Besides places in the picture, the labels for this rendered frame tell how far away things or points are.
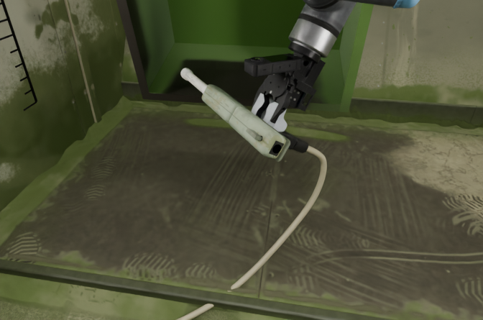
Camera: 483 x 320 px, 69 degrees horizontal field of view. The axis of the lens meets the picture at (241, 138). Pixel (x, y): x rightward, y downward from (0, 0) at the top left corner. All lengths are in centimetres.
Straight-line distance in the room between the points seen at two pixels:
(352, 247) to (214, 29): 87
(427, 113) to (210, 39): 114
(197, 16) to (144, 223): 73
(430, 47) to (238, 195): 121
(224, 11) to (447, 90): 118
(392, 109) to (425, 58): 29
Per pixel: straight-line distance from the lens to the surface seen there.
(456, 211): 147
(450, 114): 198
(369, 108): 187
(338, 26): 74
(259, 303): 104
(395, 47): 194
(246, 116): 71
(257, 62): 68
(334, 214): 129
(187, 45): 134
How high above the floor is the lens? 91
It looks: 32 degrees down
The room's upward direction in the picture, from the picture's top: straight up
